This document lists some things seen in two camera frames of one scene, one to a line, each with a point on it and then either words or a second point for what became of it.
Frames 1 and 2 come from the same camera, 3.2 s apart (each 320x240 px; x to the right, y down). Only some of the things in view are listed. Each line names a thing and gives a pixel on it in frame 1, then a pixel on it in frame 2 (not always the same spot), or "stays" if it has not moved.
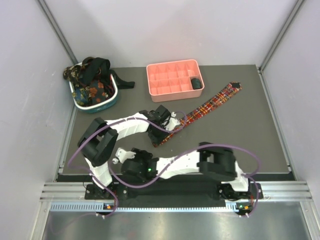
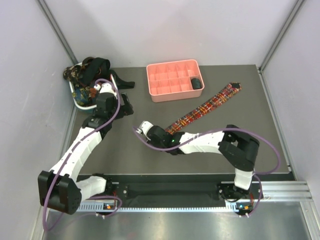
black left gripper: (156, 140) -> (126, 109)
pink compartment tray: (172, 80) stays
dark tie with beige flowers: (72, 73) stays
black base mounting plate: (195, 191) stays
